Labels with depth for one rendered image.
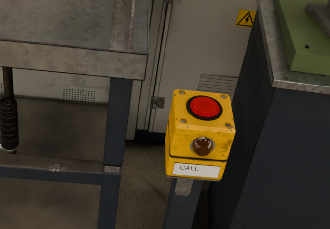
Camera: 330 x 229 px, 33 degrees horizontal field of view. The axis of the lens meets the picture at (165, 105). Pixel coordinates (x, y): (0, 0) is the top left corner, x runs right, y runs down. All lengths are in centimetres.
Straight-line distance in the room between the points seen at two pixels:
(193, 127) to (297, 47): 46
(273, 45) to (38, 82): 90
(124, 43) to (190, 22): 75
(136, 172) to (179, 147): 115
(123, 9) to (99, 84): 82
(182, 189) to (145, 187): 101
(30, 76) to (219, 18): 63
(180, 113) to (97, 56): 25
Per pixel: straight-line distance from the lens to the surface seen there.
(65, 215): 154
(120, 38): 95
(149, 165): 192
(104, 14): 102
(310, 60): 114
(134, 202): 180
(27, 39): 95
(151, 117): 190
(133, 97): 186
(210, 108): 75
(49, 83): 185
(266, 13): 132
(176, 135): 73
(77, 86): 185
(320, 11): 128
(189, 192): 85
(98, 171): 116
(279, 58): 117
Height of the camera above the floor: 138
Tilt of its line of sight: 40 degrees down
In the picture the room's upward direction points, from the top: 10 degrees clockwise
